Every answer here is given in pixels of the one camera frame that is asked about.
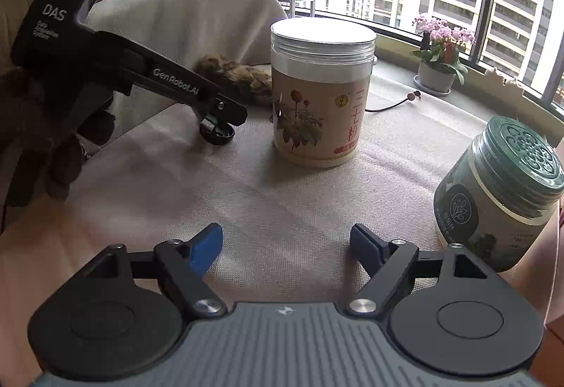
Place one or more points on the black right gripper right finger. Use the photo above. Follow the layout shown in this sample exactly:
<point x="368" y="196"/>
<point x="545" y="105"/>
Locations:
<point x="391" y="268"/>

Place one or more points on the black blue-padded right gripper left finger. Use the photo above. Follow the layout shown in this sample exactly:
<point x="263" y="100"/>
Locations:
<point x="182" y="266"/>

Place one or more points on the green lidded glass jar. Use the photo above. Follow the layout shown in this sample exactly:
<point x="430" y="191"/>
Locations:
<point x="499" y="195"/>

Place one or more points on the white floral canister jar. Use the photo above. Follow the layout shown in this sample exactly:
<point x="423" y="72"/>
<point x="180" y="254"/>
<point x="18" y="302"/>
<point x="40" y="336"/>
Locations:
<point x="320" y="72"/>

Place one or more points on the beige sofa blanket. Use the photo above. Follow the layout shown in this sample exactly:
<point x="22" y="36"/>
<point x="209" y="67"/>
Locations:
<point x="186" y="30"/>

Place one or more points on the pink flower pot plant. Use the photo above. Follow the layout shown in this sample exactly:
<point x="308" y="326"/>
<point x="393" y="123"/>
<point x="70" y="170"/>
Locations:
<point x="439" y="53"/>

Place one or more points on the brown furry plush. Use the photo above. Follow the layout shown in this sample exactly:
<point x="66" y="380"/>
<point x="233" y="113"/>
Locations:
<point x="244" y="83"/>

